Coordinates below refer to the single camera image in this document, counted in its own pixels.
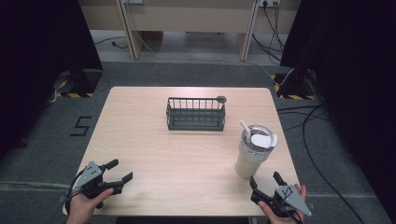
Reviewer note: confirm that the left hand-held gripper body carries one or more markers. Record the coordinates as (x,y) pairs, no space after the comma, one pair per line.
(89,175)

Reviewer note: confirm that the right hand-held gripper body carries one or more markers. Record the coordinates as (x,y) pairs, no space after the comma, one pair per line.
(289,199)

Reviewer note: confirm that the person's right hand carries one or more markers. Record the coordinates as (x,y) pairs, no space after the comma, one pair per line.
(274,216)

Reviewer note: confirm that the person's left hand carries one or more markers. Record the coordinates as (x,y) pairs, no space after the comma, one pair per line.
(83,205)

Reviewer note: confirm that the white tumbler cup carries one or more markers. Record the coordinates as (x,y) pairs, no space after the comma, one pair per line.
(252,155)

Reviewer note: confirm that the white drinking straw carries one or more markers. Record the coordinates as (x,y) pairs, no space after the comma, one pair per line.
(245,127)

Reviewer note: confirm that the stand base with striped tape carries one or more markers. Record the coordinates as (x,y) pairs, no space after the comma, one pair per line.
(81,85)
(294,88)

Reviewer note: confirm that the dark round knob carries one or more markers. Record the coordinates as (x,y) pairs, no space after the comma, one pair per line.
(221,99)

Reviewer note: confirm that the black curtain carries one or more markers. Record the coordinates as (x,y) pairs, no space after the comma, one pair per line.
(40,62)
(355,77)

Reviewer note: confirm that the white power strip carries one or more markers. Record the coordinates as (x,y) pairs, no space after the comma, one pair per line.
(133,1)
(269,2)

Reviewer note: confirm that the beige wooden desk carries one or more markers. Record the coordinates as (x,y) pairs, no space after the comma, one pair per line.
(193,18)

